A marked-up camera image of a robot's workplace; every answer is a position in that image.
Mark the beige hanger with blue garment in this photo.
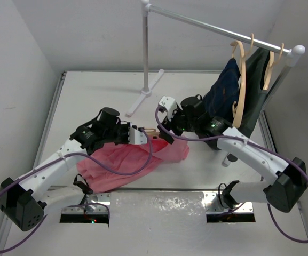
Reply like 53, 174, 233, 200
230, 33, 254, 128

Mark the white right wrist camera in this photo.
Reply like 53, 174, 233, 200
158, 96, 179, 121

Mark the navy blue garment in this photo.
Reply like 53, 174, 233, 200
202, 58, 241, 122

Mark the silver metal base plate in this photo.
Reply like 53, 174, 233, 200
60, 188, 255, 224

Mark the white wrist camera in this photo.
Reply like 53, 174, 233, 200
128, 127, 148, 145
158, 96, 179, 121

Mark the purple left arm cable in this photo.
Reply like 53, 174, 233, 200
0, 127, 154, 254

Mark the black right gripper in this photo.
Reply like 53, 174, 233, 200
158, 105, 198, 142

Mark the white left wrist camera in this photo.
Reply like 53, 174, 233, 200
128, 127, 148, 145

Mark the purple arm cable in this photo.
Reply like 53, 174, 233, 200
155, 105, 308, 243
0, 127, 154, 254

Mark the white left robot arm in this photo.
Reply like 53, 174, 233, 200
0, 107, 131, 231

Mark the pink t shirt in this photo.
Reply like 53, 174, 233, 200
76, 137, 189, 193

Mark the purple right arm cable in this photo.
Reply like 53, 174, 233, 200
155, 105, 308, 243

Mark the beige hanger with green garment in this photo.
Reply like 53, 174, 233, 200
262, 43, 285, 91

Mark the dark green garment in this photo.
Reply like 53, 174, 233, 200
238, 48, 270, 138

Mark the beige plastic hanger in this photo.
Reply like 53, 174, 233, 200
140, 127, 160, 137

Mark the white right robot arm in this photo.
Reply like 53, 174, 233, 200
155, 96, 308, 213

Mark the white metal clothes rack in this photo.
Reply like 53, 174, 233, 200
125, 0, 306, 167

